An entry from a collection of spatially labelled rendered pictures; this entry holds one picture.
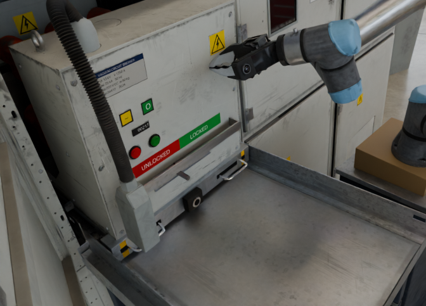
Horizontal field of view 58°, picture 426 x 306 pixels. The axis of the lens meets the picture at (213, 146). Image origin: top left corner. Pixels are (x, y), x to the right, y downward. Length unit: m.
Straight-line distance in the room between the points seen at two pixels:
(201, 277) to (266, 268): 0.16
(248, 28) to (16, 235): 0.95
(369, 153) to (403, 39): 2.56
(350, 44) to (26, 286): 0.70
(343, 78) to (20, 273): 0.71
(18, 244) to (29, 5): 1.09
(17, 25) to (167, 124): 0.76
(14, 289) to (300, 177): 0.87
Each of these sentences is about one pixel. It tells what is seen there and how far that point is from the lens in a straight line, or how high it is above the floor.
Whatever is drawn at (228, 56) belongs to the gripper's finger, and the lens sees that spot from 0.96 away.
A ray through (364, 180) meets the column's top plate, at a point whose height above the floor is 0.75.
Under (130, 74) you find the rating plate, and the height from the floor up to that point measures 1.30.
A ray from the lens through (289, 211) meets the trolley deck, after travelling 1.12.
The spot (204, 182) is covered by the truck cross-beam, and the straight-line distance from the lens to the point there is 1.15.
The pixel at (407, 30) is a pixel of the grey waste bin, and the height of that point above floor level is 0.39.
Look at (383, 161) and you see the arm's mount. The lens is 1.33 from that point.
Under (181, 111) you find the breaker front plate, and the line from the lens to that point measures 0.98.
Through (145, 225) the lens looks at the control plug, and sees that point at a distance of 0.89.
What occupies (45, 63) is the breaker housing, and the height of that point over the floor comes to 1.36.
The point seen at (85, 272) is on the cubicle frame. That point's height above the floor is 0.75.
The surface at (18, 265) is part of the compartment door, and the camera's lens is 0.56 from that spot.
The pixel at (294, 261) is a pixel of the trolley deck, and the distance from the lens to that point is 1.00.
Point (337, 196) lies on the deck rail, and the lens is 1.16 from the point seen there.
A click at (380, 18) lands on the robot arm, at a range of 1.03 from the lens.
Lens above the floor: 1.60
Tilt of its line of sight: 34 degrees down
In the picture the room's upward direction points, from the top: 8 degrees counter-clockwise
